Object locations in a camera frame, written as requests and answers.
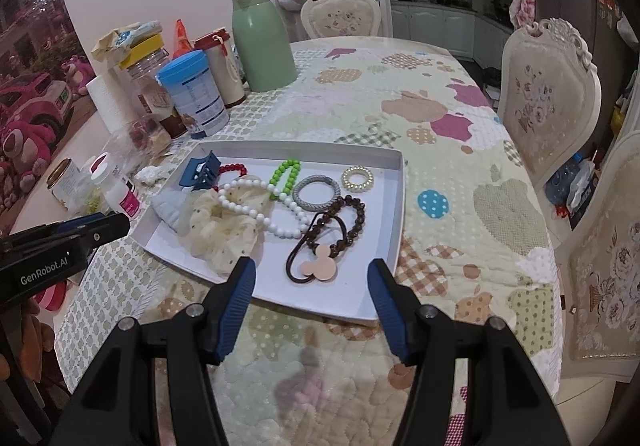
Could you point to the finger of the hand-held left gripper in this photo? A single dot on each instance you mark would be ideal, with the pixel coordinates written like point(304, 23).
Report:
point(82, 221)
point(110, 226)

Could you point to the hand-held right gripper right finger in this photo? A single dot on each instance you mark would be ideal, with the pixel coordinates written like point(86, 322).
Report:
point(387, 312)

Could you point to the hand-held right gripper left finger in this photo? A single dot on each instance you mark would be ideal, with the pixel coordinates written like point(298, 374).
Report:
point(235, 307)

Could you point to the cream dotted scrunchie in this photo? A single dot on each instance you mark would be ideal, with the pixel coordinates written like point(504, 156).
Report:
point(220, 233)

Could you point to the white tray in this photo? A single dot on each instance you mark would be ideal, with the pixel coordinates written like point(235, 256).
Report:
point(365, 236)

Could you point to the blue hair claw clip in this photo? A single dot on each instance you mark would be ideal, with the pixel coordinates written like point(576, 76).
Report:
point(197, 173)

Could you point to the white bottle pink label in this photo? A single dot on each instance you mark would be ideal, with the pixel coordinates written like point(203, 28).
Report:
point(122, 198)

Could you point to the pink round container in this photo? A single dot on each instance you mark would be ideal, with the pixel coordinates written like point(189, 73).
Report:
point(52, 297)

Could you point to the small tin can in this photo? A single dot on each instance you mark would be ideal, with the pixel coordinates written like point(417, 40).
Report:
point(62, 183)

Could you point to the white bottle red lid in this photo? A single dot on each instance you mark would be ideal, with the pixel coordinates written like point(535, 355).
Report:
point(102, 166)

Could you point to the crumpled white tissue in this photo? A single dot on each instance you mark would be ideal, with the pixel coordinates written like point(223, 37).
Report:
point(149, 174)

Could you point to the quilted patterned tablecloth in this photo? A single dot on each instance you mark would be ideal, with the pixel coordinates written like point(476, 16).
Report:
point(475, 226)

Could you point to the white paper roll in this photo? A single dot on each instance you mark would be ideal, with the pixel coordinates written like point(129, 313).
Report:
point(107, 101)

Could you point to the glass jar yellow lid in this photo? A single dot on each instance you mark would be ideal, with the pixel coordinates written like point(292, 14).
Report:
point(150, 91)

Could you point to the blue lid milk powder can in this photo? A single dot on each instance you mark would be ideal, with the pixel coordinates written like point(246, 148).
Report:
point(197, 96)

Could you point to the white blue snack packet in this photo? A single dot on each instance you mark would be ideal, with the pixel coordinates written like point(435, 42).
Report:
point(127, 38)

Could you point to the beige cup red lid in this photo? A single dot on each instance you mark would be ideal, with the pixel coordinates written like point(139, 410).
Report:
point(222, 71)

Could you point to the orange snack packet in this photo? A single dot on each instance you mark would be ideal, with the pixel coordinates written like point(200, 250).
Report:
point(181, 41)

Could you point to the cream carved floral chair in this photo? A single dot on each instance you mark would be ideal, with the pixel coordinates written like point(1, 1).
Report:
point(340, 16)
point(545, 101)
point(610, 286)

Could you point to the blue water bottles pack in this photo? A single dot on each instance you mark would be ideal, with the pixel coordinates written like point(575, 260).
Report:
point(570, 181)

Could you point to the green thermos bottle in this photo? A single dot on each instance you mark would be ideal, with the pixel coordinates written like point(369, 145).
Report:
point(262, 41)

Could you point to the kitchen cabinet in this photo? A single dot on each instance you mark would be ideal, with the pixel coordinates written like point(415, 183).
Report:
point(435, 26)

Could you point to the pink bear wall poster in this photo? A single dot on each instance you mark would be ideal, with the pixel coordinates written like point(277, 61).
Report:
point(35, 91)

